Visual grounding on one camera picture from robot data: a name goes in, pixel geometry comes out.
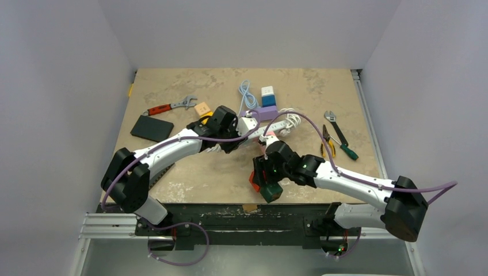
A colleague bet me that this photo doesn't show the dark green cube socket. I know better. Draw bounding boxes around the dark green cube socket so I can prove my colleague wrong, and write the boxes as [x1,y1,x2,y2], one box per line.
[260,182,283,203]

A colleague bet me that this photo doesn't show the red cube socket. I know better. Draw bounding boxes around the red cube socket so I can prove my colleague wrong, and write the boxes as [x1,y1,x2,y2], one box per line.
[249,171,261,193]

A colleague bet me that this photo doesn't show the adjustable wrench red handle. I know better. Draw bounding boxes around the adjustable wrench red handle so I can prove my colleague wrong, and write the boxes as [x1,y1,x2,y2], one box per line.
[142,95,197,116]

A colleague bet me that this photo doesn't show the white cable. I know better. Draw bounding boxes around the white cable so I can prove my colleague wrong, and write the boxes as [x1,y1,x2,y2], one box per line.
[280,108,303,136]

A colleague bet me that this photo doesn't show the yellow handled pliers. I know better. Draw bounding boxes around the yellow handled pliers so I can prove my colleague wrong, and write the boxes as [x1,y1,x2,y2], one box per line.
[320,124,336,158]

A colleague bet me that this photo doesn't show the white power strip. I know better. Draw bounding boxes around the white power strip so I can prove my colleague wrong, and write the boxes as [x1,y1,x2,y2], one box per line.
[247,120,287,140]

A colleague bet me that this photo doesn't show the green handled screwdriver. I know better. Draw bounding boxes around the green handled screwdriver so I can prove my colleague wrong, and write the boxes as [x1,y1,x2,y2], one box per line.
[330,136,359,160]

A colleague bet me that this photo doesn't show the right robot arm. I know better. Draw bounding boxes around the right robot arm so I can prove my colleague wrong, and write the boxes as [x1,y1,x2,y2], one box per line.
[249,140,429,242]

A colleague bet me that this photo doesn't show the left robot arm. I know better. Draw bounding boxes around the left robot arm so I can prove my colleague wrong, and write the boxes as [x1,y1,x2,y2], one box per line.
[101,106,244,235]

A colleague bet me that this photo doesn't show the yellow cube socket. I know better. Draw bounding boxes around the yellow cube socket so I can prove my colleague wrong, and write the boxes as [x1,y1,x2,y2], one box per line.
[200,112,214,125]

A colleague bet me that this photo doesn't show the dark blue cube socket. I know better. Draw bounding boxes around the dark blue cube socket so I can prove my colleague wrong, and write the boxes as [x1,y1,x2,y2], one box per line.
[261,95,276,108]

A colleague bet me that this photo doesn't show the white cube socket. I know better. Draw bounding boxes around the white cube socket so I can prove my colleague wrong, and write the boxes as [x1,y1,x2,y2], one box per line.
[261,86,275,98]

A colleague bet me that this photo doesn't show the purple power strip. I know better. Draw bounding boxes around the purple power strip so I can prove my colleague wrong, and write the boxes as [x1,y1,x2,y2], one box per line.
[251,105,278,121]

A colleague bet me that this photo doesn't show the black box far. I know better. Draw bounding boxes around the black box far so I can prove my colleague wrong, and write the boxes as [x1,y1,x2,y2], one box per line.
[130,115,174,143]

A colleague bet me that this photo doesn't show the black box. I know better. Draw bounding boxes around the black box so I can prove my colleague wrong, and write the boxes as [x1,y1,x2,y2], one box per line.
[148,163,174,190]
[130,115,174,143]

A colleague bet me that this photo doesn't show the black box near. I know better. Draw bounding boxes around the black box near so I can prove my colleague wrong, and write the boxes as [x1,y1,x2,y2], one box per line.
[148,163,174,190]

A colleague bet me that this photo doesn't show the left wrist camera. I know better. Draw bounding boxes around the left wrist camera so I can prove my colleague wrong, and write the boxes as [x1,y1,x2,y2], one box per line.
[237,117,260,136]

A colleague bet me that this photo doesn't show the light blue coiled cable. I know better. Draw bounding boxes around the light blue coiled cable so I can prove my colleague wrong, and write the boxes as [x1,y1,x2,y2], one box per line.
[238,79,260,117]

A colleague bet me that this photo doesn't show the silver black handled wrench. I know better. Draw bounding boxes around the silver black handled wrench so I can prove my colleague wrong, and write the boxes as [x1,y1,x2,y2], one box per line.
[324,111,349,147]

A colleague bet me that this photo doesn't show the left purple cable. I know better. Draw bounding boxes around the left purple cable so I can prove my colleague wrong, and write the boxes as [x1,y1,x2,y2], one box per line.
[102,110,262,267]

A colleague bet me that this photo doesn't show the purple cable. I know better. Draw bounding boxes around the purple cable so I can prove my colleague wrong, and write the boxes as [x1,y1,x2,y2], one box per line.
[102,110,262,267]
[263,111,458,260]

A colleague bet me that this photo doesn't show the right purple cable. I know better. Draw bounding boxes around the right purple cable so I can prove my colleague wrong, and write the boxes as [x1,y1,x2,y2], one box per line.
[263,111,458,260]

